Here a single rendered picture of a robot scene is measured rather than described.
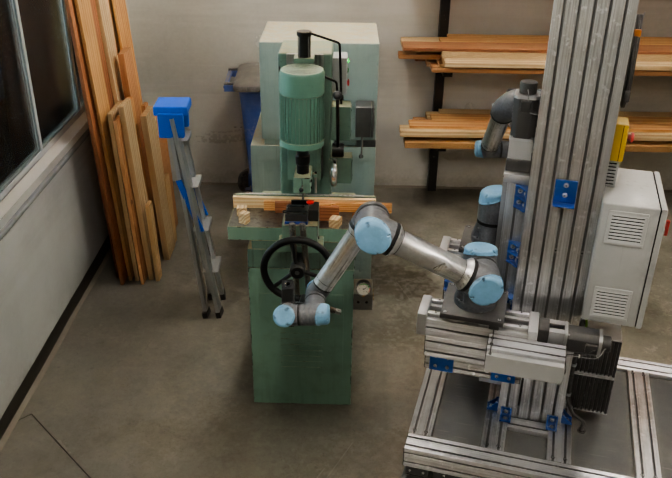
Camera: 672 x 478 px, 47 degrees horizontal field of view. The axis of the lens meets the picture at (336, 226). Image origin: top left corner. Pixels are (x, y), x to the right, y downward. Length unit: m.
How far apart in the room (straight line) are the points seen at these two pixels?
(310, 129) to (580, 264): 1.13
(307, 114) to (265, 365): 1.16
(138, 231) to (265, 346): 1.34
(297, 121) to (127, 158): 1.48
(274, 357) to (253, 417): 0.29
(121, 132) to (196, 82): 1.38
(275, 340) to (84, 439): 0.91
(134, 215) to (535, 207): 2.37
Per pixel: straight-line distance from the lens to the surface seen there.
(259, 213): 3.24
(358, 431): 3.48
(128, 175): 4.32
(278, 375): 3.52
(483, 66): 4.87
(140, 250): 4.50
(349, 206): 3.23
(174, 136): 3.77
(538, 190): 2.78
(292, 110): 3.01
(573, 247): 2.86
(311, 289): 2.78
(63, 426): 3.68
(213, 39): 5.40
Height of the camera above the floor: 2.33
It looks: 27 degrees down
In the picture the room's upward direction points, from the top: 1 degrees clockwise
